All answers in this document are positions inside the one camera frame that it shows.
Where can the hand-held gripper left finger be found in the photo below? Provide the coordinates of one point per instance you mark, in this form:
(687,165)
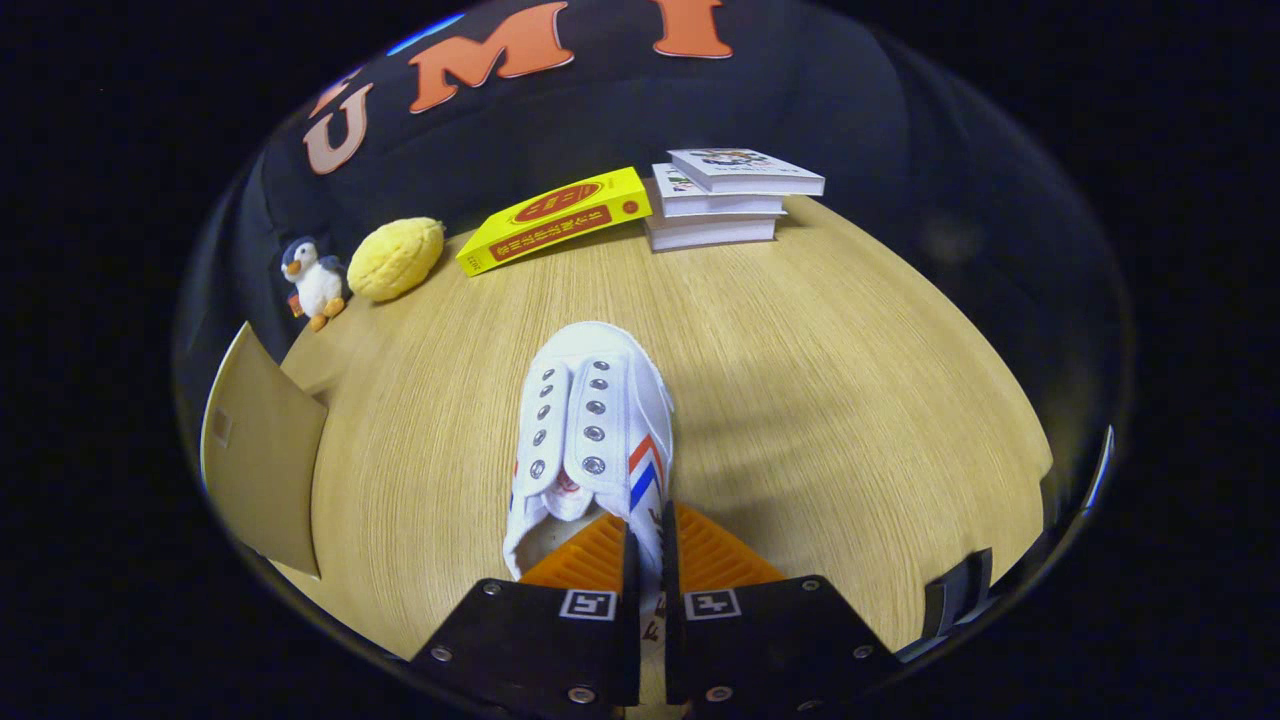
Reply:
(630,640)

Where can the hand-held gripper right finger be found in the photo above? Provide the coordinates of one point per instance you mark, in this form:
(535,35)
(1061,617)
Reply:
(672,640)

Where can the white canvas shoe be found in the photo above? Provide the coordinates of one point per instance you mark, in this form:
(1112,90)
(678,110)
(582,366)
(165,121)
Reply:
(600,400)

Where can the cream fabric storage box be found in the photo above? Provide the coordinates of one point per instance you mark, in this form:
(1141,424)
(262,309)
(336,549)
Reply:
(260,450)

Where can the dark grey furniture part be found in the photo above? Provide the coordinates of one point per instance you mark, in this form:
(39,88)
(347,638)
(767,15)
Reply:
(955,595)

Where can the yellow book red label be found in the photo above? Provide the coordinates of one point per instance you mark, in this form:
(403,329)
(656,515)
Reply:
(555,215)

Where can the yellow round plush cushion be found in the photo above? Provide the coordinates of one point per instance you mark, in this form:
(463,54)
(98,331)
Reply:
(395,258)

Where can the penguin plush toy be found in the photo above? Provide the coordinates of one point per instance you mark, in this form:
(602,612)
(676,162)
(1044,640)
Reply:
(318,285)

